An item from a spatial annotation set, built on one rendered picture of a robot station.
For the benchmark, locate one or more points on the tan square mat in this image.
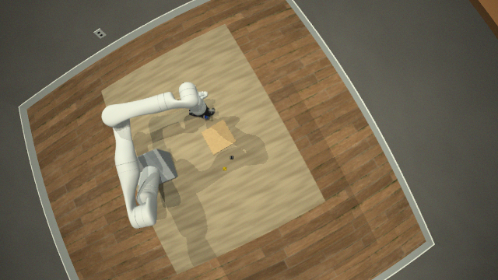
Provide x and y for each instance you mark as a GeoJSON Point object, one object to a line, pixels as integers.
{"type": "Point", "coordinates": [218, 137]}

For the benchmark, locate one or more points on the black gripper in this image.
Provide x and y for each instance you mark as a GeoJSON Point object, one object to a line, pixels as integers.
{"type": "Point", "coordinates": [212, 111]}

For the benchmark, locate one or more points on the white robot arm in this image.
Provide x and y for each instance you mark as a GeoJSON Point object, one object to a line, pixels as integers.
{"type": "Point", "coordinates": [118, 117]}

